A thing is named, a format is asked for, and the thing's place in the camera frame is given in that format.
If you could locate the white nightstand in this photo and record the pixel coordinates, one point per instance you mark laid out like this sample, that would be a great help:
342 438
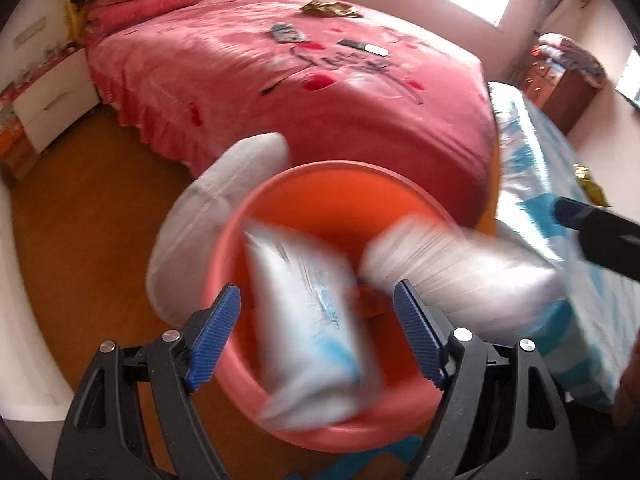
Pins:
55 100

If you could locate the folded floral quilt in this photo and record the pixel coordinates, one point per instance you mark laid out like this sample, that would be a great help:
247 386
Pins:
575 55

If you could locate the dark framed tablet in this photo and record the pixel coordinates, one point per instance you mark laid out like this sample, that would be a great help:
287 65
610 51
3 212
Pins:
287 32

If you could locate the gold cloth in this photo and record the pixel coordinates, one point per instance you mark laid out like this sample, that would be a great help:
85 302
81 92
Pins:
330 8

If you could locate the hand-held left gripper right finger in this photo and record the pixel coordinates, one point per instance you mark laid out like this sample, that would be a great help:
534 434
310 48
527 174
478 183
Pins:
417 330

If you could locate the wooden cabinet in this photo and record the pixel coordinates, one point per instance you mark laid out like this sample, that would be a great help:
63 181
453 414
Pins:
560 95

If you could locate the yellow pillow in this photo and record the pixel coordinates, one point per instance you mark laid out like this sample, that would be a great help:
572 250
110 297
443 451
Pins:
75 5

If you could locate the white blue package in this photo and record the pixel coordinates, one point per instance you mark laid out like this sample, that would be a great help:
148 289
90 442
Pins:
305 320

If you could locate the orange plastic bucket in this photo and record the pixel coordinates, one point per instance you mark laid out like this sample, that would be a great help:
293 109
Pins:
350 195

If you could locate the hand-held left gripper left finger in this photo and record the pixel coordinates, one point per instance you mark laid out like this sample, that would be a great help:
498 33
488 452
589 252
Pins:
215 340

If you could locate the gold red snack bag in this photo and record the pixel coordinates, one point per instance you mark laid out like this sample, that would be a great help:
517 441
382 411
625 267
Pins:
590 185

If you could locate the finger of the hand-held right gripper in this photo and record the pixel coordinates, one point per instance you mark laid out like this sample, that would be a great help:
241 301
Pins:
570 212

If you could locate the blue checkered plastic tablecloth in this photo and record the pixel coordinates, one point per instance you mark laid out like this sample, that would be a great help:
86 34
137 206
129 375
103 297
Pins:
530 160

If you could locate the pink bed with blanket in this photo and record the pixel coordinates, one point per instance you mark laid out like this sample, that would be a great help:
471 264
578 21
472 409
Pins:
250 85

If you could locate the wall mounted television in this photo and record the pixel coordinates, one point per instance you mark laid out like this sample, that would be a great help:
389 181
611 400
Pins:
631 82

